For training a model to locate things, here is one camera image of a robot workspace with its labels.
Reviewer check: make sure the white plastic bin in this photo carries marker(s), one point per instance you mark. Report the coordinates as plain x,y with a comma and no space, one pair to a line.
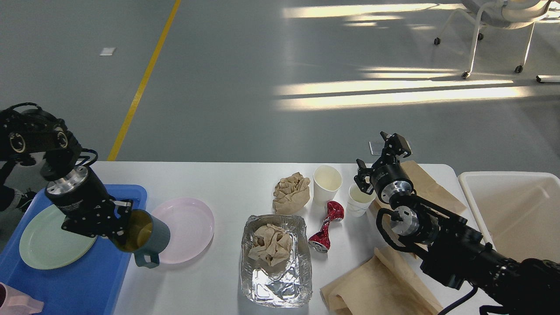
518,212

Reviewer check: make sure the crushed red can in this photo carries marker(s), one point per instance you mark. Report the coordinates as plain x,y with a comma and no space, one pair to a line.
320,241

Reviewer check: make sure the tall white paper cup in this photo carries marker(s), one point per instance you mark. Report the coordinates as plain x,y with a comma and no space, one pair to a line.
327,180

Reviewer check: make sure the brown paper bag rear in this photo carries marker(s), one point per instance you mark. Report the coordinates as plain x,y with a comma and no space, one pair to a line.
437,183

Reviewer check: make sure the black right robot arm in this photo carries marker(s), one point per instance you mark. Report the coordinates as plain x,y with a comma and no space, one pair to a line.
452,252

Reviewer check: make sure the dark teal mug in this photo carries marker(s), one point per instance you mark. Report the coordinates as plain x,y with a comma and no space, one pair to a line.
145,237

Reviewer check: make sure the light green plate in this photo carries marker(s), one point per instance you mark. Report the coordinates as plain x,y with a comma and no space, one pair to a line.
44,245

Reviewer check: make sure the crumpled brown paper in tray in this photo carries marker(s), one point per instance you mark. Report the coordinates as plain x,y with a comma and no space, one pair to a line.
271,244

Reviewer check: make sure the brown paper bag front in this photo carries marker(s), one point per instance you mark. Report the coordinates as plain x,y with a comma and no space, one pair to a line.
384,285

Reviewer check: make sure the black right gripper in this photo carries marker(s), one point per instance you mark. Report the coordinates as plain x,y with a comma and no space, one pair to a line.
390,179

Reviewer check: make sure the white floor marker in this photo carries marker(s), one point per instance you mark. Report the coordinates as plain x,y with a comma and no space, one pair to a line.
107,51

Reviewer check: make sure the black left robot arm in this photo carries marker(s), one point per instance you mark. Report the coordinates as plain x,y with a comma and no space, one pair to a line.
27,129

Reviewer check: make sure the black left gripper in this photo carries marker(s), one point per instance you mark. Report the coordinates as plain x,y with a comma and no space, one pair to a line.
88,208

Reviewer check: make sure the blue plastic tray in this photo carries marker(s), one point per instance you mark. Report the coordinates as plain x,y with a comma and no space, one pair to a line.
88,286

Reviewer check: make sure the short white paper cup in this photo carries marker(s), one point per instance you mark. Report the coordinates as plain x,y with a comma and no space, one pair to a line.
358,201

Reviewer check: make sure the brown paper bag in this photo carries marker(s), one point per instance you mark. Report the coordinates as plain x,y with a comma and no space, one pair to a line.
437,183
384,285

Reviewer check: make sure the pink plastic plate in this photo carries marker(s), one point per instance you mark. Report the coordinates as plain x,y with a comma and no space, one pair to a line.
191,224

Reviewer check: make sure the aluminium foil tray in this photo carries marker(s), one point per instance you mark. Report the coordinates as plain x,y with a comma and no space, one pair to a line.
288,284

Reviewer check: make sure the white bar on floor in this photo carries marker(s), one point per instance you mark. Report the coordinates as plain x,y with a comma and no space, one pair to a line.
547,78

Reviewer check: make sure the pink cloth corner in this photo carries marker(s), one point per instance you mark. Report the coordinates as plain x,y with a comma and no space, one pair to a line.
15,302

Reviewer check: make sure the crumpled brown paper ball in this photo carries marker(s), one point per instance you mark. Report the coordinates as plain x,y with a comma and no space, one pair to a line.
291,194

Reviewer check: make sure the floor socket plate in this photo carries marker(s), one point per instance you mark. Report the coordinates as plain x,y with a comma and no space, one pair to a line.
376,147

